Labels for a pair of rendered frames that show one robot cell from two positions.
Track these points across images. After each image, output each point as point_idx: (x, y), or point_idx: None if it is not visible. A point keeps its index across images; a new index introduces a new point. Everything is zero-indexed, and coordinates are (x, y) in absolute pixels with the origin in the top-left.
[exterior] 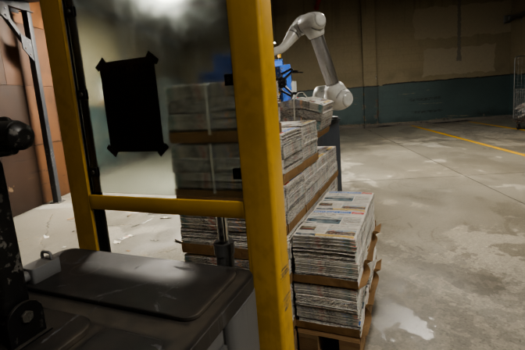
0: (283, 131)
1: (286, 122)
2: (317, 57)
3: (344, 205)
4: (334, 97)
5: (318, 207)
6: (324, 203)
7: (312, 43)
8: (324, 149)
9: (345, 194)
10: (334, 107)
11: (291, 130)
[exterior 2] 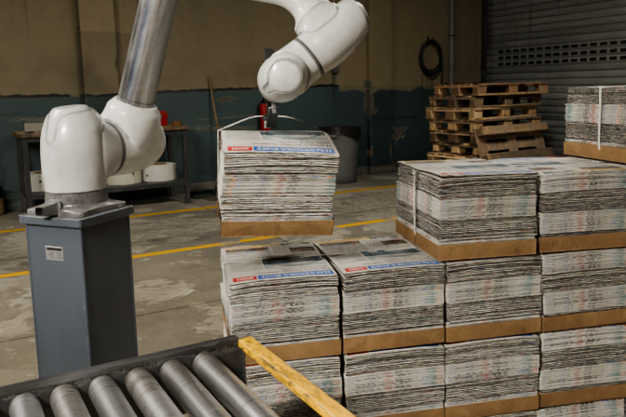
0: (542, 157)
1: (429, 167)
2: (167, 24)
3: None
4: (161, 135)
5: None
6: None
7: None
8: (278, 246)
9: None
10: (148, 163)
11: (523, 157)
